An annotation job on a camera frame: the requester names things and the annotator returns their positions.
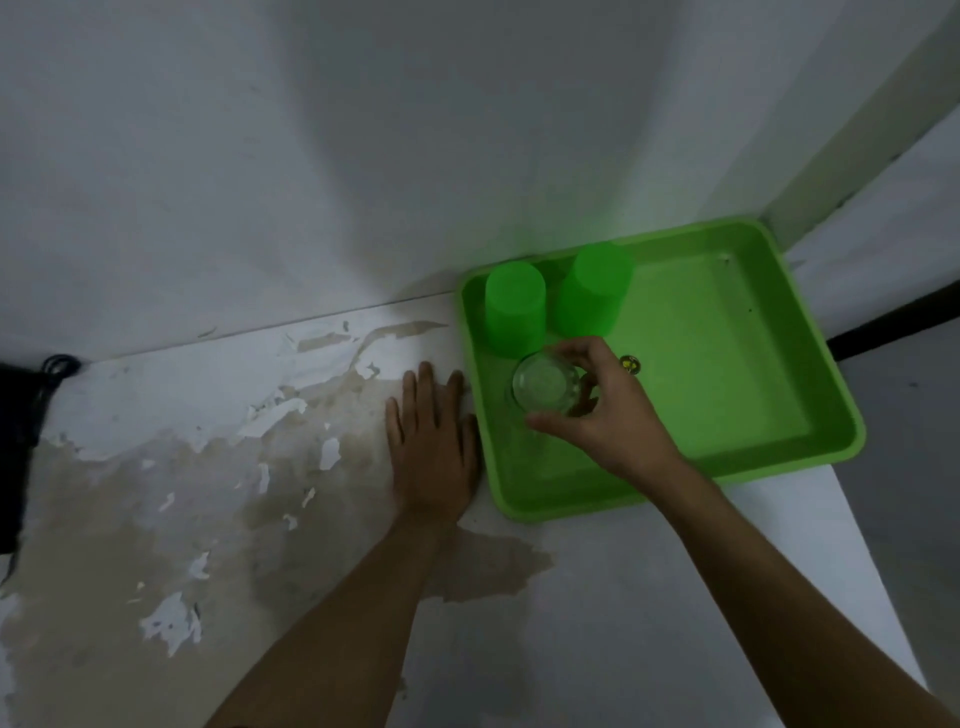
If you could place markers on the person's left hand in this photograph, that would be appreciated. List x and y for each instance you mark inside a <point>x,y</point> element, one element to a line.
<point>435,465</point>

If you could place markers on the person's right hand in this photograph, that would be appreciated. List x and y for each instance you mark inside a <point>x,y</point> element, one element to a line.
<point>622,427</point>

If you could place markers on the person's left middle finger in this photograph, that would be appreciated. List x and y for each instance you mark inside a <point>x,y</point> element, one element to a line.
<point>428,397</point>

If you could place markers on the person's right thumb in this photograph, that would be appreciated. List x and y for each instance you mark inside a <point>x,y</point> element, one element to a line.
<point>559,424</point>

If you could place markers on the person's left little finger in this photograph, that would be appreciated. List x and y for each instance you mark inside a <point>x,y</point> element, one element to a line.
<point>394,427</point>

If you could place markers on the person's left thumb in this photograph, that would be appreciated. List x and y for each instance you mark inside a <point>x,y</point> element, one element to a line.
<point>472,446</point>

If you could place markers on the clear drinking glass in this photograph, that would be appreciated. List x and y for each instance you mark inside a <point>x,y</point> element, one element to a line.
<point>540,382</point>

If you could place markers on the person's left forearm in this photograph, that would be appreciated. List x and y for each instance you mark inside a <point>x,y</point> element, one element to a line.
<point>352,622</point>

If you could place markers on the person's right forearm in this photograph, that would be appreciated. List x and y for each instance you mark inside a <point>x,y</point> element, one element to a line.
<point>780,607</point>

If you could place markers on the small green plastic cup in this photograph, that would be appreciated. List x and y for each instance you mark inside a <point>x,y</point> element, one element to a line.
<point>514,304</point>

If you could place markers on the large green plastic cup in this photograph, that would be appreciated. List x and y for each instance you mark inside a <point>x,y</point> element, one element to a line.
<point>592,289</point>

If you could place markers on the green plastic tray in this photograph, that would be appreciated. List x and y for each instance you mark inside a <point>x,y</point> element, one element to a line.
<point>720,360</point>

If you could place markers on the black bar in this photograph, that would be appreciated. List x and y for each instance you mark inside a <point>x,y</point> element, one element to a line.
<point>892,331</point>

